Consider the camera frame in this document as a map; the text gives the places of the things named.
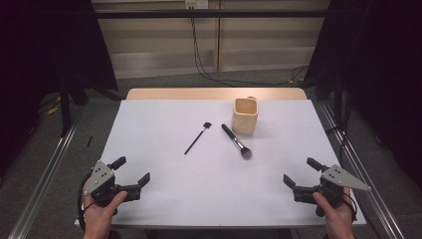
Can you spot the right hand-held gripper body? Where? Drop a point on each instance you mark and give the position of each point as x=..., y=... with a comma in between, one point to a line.
x=341, y=179

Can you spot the large black makeup brush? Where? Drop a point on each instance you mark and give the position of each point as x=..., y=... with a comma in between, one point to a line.
x=236, y=141

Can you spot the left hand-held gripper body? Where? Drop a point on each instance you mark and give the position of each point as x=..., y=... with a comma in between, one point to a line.
x=99, y=176

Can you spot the thin black makeup brush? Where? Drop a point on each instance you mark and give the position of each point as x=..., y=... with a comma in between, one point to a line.
x=197, y=138

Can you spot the black metal stand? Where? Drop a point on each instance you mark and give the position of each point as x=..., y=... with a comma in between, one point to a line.
x=65, y=109
x=338, y=106

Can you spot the small black stick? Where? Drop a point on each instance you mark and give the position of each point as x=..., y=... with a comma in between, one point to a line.
x=89, y=141

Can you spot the black horizontal bar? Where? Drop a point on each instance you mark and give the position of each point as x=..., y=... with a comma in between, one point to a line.
x=212, y=13

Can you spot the person's right hand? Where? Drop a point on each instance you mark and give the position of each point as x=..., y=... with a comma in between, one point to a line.
x=338, y=219

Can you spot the white table mat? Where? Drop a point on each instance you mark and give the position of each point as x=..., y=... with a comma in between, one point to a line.
x=199, y=186

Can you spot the cream square cup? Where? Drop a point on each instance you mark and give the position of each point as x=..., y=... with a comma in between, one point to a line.
x=245, y=121

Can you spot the aluminium rail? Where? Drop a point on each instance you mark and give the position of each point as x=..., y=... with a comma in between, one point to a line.
x=371, y=186
x=43, y=186

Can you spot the black curtain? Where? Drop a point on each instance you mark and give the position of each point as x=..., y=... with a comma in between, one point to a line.
x=40, y=49
x=381, y=66

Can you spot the white wall socket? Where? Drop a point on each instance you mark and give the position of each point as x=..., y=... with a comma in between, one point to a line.
x=196, y=4

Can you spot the person's left hand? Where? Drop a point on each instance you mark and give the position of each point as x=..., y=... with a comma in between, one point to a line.
x=99, y=219

